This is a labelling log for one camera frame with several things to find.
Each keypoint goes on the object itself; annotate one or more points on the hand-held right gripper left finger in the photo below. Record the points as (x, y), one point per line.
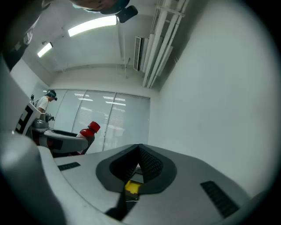
(87, 175)

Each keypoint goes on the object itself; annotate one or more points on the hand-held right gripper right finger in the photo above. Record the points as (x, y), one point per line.
(186, 180)

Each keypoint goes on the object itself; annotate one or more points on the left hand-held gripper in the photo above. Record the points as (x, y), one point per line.
(13, 105)

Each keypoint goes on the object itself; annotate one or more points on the dark brown object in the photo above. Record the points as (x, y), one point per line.
(90, 133)

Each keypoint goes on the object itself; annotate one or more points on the yellow tray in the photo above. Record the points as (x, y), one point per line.
(132, 186)

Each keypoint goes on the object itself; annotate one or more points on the long ceiling light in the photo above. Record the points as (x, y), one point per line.
(45, 49)
(92, 25)

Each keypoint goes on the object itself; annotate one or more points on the white air conditioner vent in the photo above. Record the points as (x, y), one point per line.
(138, 53)

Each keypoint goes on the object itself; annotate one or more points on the person's black clothing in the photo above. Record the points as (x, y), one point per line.
(17, 33)

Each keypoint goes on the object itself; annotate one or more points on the white ceiling pipe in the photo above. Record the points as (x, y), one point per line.
(157, 41)
(166, 46)

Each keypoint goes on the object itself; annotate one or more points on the person's head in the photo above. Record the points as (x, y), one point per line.
(98, 5)

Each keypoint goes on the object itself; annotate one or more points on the black head-mounted camera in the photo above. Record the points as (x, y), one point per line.
(127, 13)

